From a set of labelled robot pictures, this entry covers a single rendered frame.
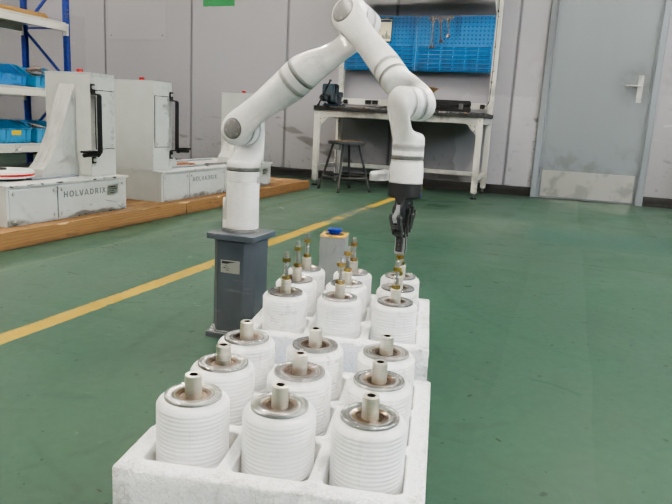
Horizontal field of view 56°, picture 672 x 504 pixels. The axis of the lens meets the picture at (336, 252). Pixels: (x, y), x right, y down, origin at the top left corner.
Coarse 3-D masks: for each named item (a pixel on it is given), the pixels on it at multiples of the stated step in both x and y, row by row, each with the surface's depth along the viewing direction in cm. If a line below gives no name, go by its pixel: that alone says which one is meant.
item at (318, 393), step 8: (272, 376) 92; (328, 376) 93; (296, 384) 90; (304, 384) 90; (312, 384) 90; (320, 384) 91; (328, 384) 92; (296, 392) 89; (304, 392) 89; (312, 392) 90; (320, 392) 91; (328, 392) 92; (312, 400) 90; (320, 400) 91; (328, 400) 93; (320, 408) 91; (328, 408) 93; (320, 416) 92; (328, 416) 94; (320, 424) 92; (328, 424) 94; (320, 432) 92
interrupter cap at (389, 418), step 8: (344, 408) 82; (352, 408) 82; (360, 408) 82; (384, 408) 83; (392, 408) 82; (344, 416) 80; (352, 416) 80; (360, 416) 81; (384, 416) 81; (392, 416) 80; (352, 424) 78; (360, 424) 78; (368, 424) 78; (376, 424) 78; (384, 424) 78; (392, 424) 78
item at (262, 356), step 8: (232, 344) 104; (264, 344) 105; (272, 344) 106; (232, 352) 103; (240, 352) 102; (248, 352) 103; (256, 352) 103; (264, 352) 104; (272, 352) 106; (256, 360) 103; (264, 360) 104; (272, 360) 106; (256, 368) 104; (264, 368) 105; (272, 368) 107; (256, 376) 104; (264, 376) 105; (256, 384) 104; (264, 384) 105; (264, 392) 106
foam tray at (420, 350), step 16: (256, 320) 139; (368, 320) 143; (416, 320) 150; (272, 336) 130; (288, 336) 130; (304, 336) 130; (368, 336) 134; (416, 336) 135; (352, 352) 129; (416, 352) 127; (352, 368) 129; (416, 368) 127
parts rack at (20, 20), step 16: (64, 0) 634; (0, 16) 565; (16, 16) 581; (32, 16) 598; (64, 16) 637; (64, 32) 640; (64, 48) 644; (64, 64) 647; (0, 144) 582; (16, 144) 598; (32, 144) 616; (32, 160) 688
